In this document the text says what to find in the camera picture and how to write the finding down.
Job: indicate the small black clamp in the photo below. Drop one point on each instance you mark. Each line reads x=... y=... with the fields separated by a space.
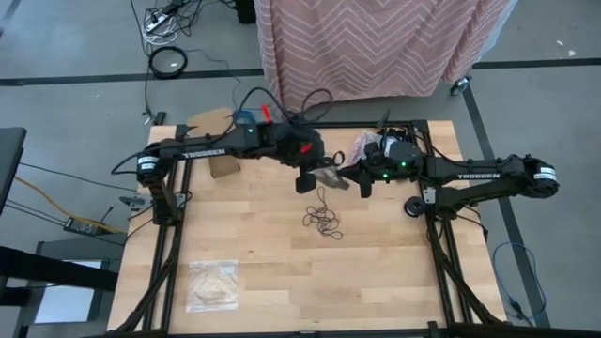
x=159 y=117

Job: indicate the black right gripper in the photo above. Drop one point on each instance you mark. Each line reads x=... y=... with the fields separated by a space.
x=399 y=159

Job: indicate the black desk corner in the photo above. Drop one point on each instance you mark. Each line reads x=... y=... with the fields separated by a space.
x=9 y=164

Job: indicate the pink chevron cloth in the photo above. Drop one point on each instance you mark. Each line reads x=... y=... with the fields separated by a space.
x=366 y=47

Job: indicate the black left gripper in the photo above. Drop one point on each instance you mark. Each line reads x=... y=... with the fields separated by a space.
x=300 y=145

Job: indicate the white power strip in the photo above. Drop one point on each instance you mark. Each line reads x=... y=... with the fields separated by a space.
x=156 y=22

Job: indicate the grey metal bracket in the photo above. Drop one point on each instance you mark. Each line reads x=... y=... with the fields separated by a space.
x=131 y=202

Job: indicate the black box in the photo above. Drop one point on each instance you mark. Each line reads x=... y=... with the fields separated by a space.
x=245 y=11

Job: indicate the round black-rimmed lens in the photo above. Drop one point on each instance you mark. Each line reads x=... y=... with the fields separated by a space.
x=168 y=63

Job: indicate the black power adapter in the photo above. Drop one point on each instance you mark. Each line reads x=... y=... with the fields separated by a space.
x=82 y=226

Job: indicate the red rubber bands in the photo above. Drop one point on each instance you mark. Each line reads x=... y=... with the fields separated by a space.
x=358 y=151

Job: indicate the flat cardboard sheet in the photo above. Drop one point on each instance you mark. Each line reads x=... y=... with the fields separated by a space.
x=211 y=122

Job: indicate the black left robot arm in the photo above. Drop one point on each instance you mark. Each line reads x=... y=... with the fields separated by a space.
x=235 y=141

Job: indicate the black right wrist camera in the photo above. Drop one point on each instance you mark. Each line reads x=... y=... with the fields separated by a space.
x=365 y=188

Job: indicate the brown rubber bands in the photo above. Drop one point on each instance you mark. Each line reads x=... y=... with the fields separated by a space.
x=321 y=218

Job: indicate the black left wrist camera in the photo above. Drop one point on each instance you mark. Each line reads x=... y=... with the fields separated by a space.
x=306 y=182

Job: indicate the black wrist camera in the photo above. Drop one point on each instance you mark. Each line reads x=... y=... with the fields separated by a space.
x=306 y=182
x=365 y=188

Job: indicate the small open cardboard box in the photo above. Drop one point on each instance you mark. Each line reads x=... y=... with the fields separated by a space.
x=224 y=165

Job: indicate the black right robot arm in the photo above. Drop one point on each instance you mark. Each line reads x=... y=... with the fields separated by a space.
x=483 y=173

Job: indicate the black metal cart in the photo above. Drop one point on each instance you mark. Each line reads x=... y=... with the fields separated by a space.
x=47 y=272

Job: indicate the black aluminium table frame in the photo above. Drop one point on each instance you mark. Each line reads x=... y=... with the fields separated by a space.
x=347 y=125

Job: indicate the black tape roll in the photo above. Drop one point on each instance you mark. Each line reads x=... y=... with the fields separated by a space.
x=409 y=212

